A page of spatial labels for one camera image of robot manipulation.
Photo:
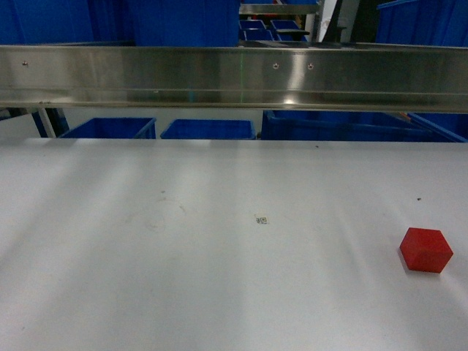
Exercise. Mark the red magnetic block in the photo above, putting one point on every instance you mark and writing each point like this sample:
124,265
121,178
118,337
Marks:
425,250

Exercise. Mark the large blue bin upper shelf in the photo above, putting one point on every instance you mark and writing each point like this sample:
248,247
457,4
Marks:
185,23

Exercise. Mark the large blue bin below right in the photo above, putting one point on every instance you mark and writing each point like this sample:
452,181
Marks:
364,126

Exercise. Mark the blue bin below middle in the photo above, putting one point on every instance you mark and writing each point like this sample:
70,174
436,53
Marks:
210,129

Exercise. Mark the blue bin below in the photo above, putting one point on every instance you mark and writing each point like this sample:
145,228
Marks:
114,128
210,129

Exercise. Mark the blue bin below left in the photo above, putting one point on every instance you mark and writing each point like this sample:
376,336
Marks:
114,128

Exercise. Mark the stainless steel shelf rail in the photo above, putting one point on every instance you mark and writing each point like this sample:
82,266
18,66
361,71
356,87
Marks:
255,75

